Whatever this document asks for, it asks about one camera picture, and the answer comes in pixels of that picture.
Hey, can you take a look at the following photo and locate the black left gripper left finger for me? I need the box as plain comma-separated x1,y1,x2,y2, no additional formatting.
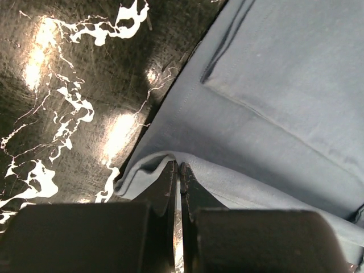
1,161,177,272

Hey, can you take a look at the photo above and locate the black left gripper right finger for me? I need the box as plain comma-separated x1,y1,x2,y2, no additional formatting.
180,163,349,272

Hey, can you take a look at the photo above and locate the slate blue t shirt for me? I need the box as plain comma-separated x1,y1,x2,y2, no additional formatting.
114,1,363,272

